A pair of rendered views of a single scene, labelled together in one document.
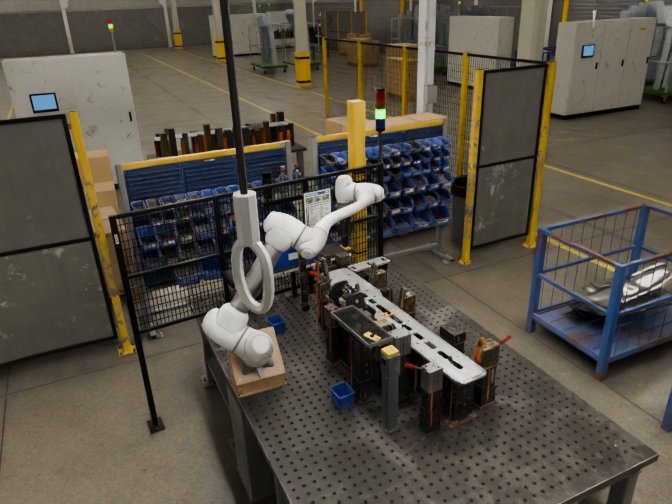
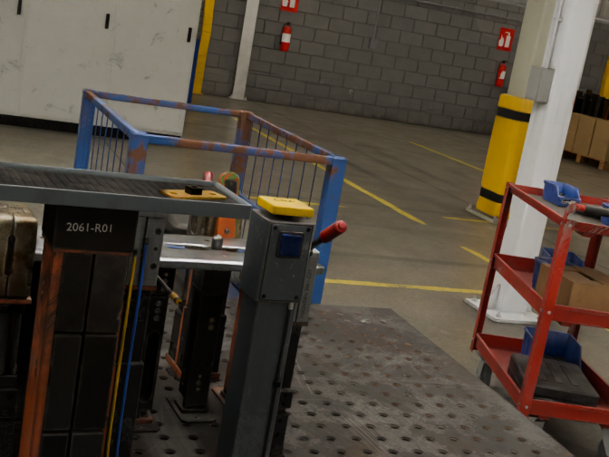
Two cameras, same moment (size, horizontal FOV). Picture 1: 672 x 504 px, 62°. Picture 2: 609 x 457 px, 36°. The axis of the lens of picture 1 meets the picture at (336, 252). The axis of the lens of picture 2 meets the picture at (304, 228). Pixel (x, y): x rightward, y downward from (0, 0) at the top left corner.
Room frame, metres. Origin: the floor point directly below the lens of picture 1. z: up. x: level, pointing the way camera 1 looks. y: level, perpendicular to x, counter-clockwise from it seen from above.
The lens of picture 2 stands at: (2.10, 1.02, 1.40)
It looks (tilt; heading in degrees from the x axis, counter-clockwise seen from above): 12 degrees down; 273
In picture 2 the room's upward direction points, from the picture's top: 10 degrees clockwise
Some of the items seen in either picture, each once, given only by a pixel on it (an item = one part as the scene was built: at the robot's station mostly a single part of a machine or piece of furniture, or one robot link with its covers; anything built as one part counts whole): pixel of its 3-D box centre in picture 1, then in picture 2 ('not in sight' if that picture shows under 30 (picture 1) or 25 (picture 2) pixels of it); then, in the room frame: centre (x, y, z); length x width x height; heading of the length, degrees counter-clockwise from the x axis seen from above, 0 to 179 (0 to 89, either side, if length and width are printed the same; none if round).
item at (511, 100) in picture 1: (506, 165); not in sight; (5.67, -1.80, 1.00); 1.04 x 0.14 x 2.00; 115
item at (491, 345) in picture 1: (484, 373); (203, 283); (2.36, -0.74, 0.88); 0.15 x 0.11 x 0.36; 119
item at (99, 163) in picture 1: (81, 198); not in sight; (6.56, 3.07, 0.52); 1.20 x 0.80 x 1.05; 22
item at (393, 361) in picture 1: (389, 391); (256, 368); (2.19, -0.23, 0.92); 0.08 x 0.08 x 0.44; 29
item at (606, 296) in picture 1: (624, 285); not in sight; (3.98, -2.31, 0.47); 1.20 x 0.80 x 0.95; 114
